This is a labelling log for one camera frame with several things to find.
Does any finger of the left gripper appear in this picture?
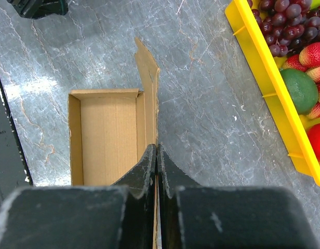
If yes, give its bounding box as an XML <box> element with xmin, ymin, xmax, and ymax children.
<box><xmin>7</xmin><ymin>0</ymin><xmax>69</xmax><ymax>19</ymax></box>

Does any green apple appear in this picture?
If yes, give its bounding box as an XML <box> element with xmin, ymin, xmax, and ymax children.
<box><xmin>310</xmin><ymin>0</ymin><xmax>320</xmax><ymax>9</ymax></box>

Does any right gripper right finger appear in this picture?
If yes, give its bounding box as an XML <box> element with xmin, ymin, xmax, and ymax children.
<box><xmin>157</xmin><ymin>145</ymin><xmax>319</xmax><ymax>248</ymax></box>

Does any yellow plastic tray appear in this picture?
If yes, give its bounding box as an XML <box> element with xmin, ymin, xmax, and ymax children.
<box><xmin>225</xmin><ymin>0</ymin><xmax>320</xmax><ymax>187</ymax></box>

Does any brown cardboard box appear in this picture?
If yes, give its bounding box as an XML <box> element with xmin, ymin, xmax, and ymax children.
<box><xmin>68</xmin><ymin>38</ymin><xmax>160</xmax><ymax>239</ymax></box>

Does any red apple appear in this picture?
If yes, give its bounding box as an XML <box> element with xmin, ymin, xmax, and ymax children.
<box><xmin>307</xmin><ymin>123</ymin><xmax>320</xmax><ymax>161</ymax></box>

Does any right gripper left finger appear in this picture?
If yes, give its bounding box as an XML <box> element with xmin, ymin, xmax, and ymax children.
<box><xmin>0</xmin><ymin>144</ymin><xmax>156</xmax><ymax>248</ymax></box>

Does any green lime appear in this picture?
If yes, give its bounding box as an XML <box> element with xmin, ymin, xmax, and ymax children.
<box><xmin>280</xmin><ymin>68</ymin><xmax>318</xmax><ymax>115</ymax></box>

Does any red strawberry cluster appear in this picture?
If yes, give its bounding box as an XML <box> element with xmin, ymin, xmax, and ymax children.
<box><xmin>281</xmin><ymin>42</ymin><xmax>320</xmax><ymax>119</ymax></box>

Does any dark purple grape bunch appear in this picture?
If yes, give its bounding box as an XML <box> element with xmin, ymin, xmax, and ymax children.
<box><xmin>248</xmin><ymin>0</ymin><xmax>320</xmax><ymax>58</ymax></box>

